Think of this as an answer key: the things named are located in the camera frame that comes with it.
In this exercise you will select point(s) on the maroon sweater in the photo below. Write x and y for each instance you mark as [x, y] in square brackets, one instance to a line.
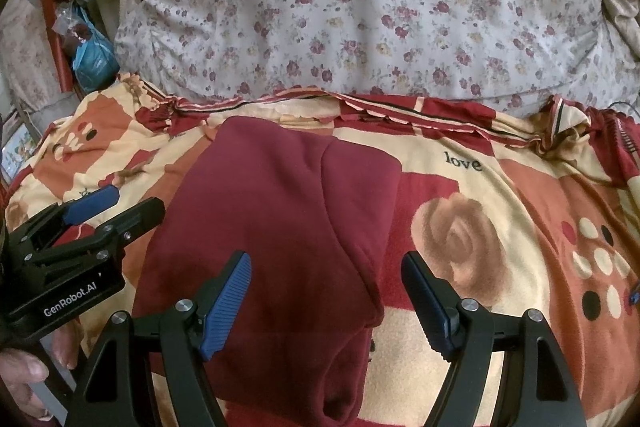
[275, 207]

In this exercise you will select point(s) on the clear plastic bag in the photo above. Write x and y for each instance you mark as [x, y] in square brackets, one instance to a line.
[70, 24]

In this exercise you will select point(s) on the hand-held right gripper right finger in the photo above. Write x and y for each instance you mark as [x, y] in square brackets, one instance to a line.
[425, 297]

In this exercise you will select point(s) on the framed picture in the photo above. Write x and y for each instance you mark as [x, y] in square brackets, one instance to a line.
[17, 152]

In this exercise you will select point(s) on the red and cream rose blanket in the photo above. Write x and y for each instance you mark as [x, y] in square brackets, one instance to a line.
[525, 207]

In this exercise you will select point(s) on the blue plastic bag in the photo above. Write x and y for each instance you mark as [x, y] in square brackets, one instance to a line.
[92, 57]

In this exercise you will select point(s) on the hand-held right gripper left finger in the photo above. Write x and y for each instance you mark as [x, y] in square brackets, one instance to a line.
[227, 302]

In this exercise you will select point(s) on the white floral quilt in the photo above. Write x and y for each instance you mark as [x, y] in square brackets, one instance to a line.
[375, 32]

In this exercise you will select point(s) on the person's left hand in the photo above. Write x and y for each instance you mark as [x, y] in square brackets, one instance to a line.
[25, 372]

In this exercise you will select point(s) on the pale floral cloth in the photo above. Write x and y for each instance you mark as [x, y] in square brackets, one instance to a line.
[25, 52]

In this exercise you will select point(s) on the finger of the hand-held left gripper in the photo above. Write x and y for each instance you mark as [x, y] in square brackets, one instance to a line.
[135, 219]
[95, 202]

